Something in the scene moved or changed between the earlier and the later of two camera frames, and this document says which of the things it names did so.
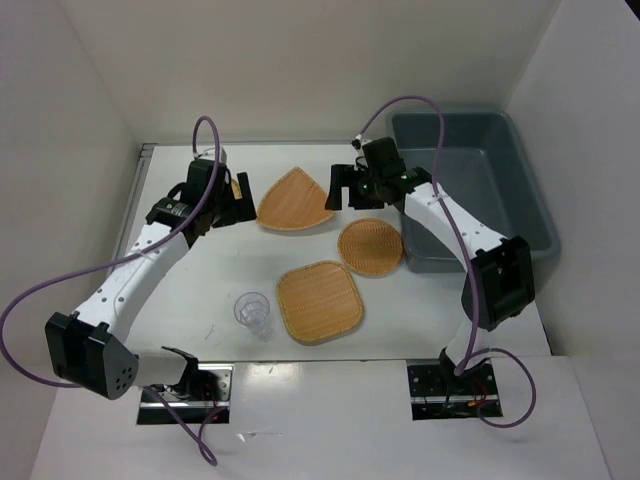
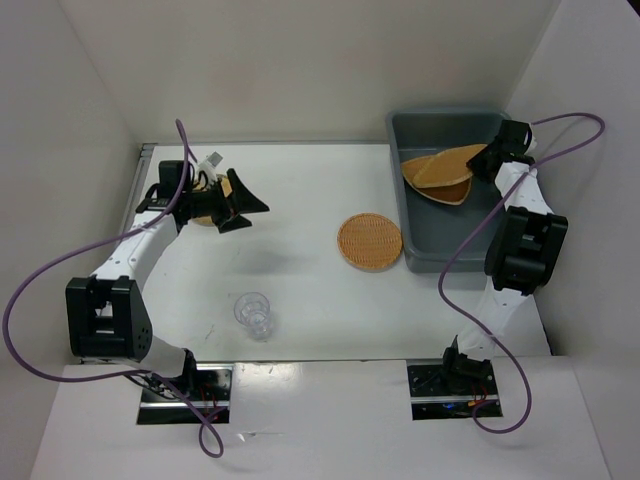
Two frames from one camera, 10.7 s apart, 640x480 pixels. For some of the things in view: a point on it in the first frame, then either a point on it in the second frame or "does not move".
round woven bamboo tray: [370, 247] does not move
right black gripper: [341, 175] to [476, 163]
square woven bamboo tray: [320, 302] to [444, 166]
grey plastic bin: [485, 165] does not move
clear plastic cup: [252, 310] does not move
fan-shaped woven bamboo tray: [293, 201] to [451, 192]
